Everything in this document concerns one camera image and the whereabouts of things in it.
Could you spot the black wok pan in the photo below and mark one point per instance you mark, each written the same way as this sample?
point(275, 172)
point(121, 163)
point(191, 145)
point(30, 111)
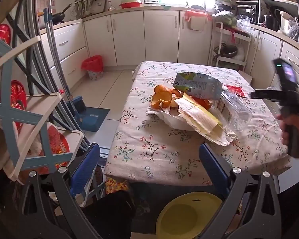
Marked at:
point(59, 17)

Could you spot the floral tablecloth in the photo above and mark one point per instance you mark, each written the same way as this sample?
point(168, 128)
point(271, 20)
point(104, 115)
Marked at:
point(145, 149)

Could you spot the red lined waste basket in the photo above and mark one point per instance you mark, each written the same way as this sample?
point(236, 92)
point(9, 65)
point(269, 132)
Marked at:
point(94, 66)

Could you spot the clear plastic bottle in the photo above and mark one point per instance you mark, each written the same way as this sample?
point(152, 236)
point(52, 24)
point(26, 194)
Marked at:
point(233, 111)

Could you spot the red and white bowl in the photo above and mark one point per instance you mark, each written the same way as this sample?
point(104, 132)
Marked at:
point(130, 4)

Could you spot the colourful left slipper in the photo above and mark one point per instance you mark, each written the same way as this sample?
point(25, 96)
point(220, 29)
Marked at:
point(113, 185)

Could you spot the yellow plastic trash bin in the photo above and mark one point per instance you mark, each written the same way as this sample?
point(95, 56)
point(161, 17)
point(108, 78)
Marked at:
point(187, 215)

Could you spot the milk carton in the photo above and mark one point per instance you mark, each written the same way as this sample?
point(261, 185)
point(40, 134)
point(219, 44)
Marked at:
point(198, 85)

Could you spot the white kitchen cabinets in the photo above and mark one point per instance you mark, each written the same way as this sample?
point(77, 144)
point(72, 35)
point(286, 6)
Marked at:
point(129, 37)

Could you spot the yellow paper wrapper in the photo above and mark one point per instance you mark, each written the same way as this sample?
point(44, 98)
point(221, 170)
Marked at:
point(204, 122)

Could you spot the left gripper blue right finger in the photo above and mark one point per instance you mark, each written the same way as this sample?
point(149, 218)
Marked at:
point(217, 174)

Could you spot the folding chair rack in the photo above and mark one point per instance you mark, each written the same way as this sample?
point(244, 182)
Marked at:
point(37, 128)

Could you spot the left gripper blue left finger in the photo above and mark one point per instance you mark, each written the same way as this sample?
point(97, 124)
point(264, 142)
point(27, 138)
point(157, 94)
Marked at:
point(81, 169)

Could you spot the blue dustpan with broom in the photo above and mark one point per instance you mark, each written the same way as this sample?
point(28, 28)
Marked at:
point(88, 118)

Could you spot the black pot on trolley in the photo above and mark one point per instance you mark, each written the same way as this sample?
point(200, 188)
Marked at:
point(225, 50)

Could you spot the white storage trolley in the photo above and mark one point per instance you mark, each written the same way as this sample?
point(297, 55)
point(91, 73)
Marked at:
point(241, 39)

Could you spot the white paper napkin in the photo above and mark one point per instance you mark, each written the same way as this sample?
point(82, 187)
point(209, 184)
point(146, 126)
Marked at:
point(173, 121)

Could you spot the orange peel piece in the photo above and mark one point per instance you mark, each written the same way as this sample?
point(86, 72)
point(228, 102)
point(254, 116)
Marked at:
point(165, 97)
point(204, 103)

